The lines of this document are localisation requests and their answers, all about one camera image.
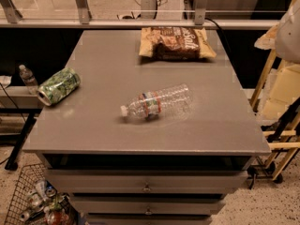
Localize clear plastic water bottle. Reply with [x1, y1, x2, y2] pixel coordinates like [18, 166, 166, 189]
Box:
[120, 83, 193, 119]

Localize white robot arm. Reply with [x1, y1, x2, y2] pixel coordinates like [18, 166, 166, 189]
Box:
[254, 0, 300, 64]

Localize small upright water bottle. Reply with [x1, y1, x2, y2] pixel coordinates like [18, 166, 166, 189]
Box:
[19, 65, 38, 95]

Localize brown snack chip bag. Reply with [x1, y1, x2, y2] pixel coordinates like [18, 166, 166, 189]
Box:
[139, 27, 217, 60]

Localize grey drawer cabinet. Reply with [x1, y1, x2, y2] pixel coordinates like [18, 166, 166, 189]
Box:
[24, 30, 270, 225]

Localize green patterned drink can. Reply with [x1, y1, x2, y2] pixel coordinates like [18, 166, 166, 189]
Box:
[37, 67, 81, 106]

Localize cans in basket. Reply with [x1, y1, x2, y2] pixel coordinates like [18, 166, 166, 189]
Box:
[19, 179, 77, 225]

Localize black power cable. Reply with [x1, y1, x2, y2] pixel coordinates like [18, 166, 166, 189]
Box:
[204, 16, 233, 59]

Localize wooden yellow frame cart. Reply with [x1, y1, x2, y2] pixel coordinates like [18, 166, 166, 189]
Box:
[247, 0, 300, 186]

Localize wire basket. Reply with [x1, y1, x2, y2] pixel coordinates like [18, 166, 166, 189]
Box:
[3, 162, 78, 225]

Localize metal railing frame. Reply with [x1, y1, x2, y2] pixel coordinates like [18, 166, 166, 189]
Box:
[0, 0, 278, 30]

